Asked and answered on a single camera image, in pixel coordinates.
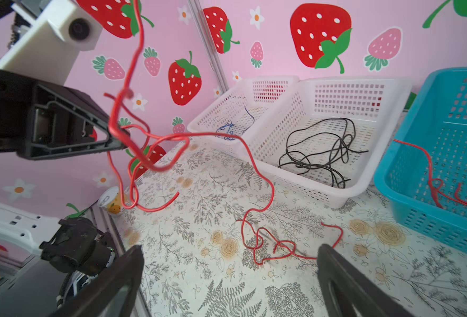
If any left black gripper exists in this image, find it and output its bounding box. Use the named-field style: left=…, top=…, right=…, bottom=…
left=0, top=70, right=126, bottom=161

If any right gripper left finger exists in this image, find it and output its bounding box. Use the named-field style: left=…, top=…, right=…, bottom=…
left=51, top=245, right=144, bottom=317

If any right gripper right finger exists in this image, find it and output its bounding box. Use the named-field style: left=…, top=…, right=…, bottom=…
left=317, top=244, right=412, bottom=316

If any long red cable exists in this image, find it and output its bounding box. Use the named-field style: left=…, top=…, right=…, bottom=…
left=103, top=0, right=276, bottom=215

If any black cable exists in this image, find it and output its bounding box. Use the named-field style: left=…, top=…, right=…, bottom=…
left=278, top=117, right=370, bottom=190

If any blue cable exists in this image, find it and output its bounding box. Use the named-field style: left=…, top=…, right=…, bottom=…
left=215, top=106, right=256, bottom=141

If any teal plastic basket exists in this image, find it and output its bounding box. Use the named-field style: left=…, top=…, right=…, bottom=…
left=374, top=67, right=467, bottom=254

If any floral table cloth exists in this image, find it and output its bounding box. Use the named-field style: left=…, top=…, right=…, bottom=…
left=115, top=142, right=467, bottom=316

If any middle white plastic basket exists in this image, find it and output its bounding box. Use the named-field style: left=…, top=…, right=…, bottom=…
left=246, top=77, right=412, bottom=208

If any white plastic basket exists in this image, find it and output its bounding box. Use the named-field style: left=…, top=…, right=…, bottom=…
left=246, top=77, right=412, bottom=208
left=187, top=75, right=300, bottom=158

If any left white plastic basket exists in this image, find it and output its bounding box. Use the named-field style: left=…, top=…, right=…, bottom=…
left=187, top=75, right=300, bottom=158

